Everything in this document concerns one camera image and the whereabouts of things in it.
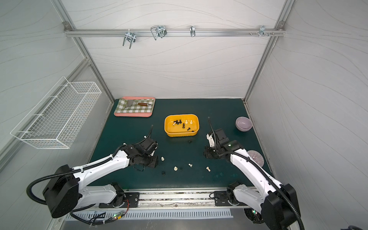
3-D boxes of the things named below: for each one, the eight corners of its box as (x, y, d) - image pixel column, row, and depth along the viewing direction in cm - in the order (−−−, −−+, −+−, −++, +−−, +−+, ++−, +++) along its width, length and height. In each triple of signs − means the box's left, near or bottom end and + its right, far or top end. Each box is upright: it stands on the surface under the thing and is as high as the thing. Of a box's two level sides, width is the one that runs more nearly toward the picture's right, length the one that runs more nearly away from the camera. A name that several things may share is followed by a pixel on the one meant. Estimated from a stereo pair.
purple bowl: (236, 132, 102) (238, 128, 97) (233, 121, 108) (235, 116, 104) (251, 132, 102) (254, 128, 97) (247, 121, 108) (250, 116, 104)
